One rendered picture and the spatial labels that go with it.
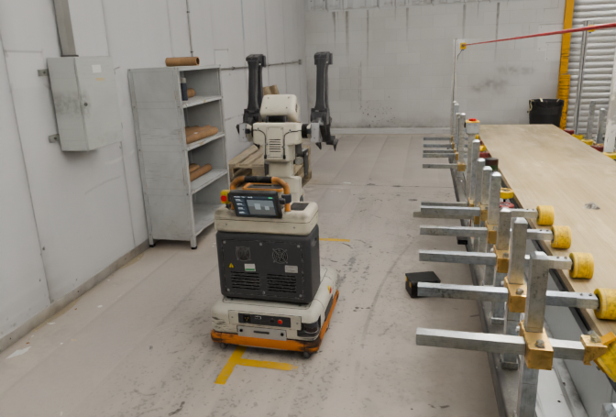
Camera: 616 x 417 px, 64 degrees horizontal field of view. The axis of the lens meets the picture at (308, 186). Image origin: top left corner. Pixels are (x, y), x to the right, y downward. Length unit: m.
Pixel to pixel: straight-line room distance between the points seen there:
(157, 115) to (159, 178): 0.54
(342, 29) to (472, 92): 2.79
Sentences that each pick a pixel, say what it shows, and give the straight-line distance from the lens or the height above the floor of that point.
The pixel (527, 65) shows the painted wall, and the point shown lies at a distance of 10.22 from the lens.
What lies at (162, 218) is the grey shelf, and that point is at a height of 0.28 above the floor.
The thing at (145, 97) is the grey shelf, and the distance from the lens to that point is 4.32.
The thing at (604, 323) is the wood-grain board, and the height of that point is 0.90.
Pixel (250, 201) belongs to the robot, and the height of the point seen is 0.89.
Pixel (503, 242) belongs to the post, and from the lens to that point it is 1.74.
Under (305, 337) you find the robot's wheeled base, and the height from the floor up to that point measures 0.15.
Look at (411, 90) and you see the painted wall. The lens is 10.08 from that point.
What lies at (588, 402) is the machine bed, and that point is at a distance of 1.68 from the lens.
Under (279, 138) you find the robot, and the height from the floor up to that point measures 1.15.
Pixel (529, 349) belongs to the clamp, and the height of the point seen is 0.97.
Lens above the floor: 1.61
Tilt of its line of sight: 15 degrees down
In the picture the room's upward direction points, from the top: 2 degrees counter-clockwise
